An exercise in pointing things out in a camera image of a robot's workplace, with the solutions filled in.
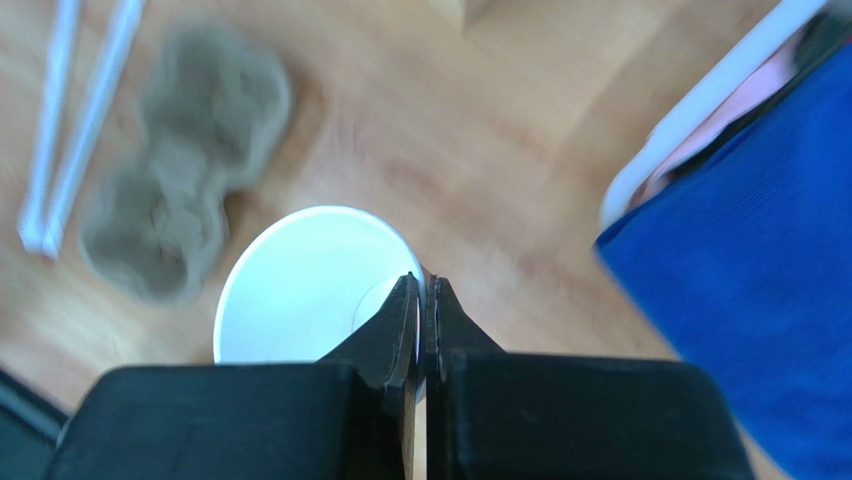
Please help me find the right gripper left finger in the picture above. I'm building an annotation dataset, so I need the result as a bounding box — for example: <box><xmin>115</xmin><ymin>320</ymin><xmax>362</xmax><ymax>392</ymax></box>
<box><xmin>321</xmin><ymin>273</ymin><xmax>420</xmax><ymax>479</ymax></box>

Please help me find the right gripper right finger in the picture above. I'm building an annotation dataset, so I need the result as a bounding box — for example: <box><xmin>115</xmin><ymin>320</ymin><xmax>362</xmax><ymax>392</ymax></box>
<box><xmin>423</xmin><ymin>275</ymin><xmax>502</xmax><ymax>479</ymax></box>

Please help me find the paper coffee cup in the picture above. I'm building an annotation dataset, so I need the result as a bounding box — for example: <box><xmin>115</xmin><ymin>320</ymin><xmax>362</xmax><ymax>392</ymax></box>
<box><xmin>212</xmin><ymin>205</ymin><xmax>426</xmax><ymax>366</ymax></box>

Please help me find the grey pulp cup carrier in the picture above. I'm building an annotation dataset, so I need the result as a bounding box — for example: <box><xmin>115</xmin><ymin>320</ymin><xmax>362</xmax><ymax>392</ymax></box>
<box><xmin>80</xmin><ymin>23</ymin><xmax>294</xmax><ymax>303</ymax></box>

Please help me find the blue folded towel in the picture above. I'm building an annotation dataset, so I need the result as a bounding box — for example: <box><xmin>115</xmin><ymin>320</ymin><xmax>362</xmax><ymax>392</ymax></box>
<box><xmin>596</xmin><ymin>46</ymin><xmax>851</xmax><ymax>479</ymax></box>

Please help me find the white wrapped straw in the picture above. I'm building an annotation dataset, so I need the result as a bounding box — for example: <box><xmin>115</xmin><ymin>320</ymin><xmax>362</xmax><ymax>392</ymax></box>
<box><xmin>18</xmin><ymin>0</ymin><xmax>81</xmax><ymax>254</ymax></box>
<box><xmin>42</xmin><ymin>0</ymin><xmax>146</xmax><ymax>259</ymax></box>

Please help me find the white plastic basket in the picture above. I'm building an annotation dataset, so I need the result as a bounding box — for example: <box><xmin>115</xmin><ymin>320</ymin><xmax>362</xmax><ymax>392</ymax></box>
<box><xmin>599</xmin><ymin>0</ymin><xmax>826</xmax><ymax>229</ymax></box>

